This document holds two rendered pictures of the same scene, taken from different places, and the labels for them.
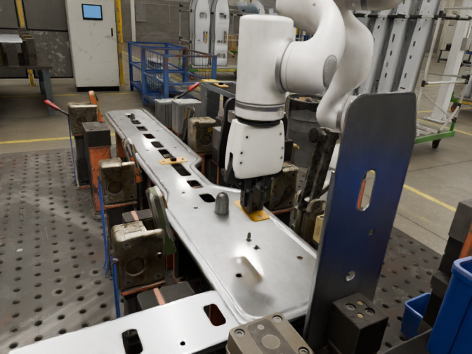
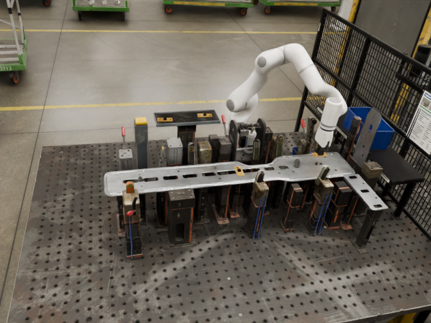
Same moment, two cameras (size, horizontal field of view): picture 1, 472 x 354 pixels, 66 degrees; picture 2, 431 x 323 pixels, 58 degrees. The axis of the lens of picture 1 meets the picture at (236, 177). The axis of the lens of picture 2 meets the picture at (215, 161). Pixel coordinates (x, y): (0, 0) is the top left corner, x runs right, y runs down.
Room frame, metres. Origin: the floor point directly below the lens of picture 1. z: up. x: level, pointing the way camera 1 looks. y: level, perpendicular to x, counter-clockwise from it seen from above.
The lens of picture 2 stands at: (0.83, 1.89, 2.26)
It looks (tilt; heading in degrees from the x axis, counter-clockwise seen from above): 35 degrees down; 281
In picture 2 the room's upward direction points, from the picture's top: 6 degrees clockwise
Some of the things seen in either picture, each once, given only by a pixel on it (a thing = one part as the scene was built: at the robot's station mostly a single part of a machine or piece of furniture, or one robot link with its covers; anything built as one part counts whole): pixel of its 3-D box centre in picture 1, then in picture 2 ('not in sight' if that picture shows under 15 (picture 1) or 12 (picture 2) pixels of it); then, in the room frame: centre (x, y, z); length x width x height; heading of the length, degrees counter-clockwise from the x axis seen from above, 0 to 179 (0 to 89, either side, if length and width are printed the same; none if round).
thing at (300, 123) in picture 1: (305, 130); not in sight; (3.84, -0.73, 0.36); 0.54 x 0.50 x 0.73; 118
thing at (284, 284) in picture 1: (168, 160); (235, 173); (1.04, 0.21, 1.00); 1.38 x 0.22 x 0.02; 29
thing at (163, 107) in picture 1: (166, 138); (126, 179); (1.62, 0.33, 0.88); 0.11 x 0.10 x 0.36; 119
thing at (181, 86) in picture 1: (177, 82); not in sight; (5.85, 1.03, 0.47); 1.20 x 0.80 x 0.95; 30
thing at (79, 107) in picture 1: (86, 146); (133, 224); (1.45, 0.64, 0.88); 0.15 x 0.11 x 0.36; 119
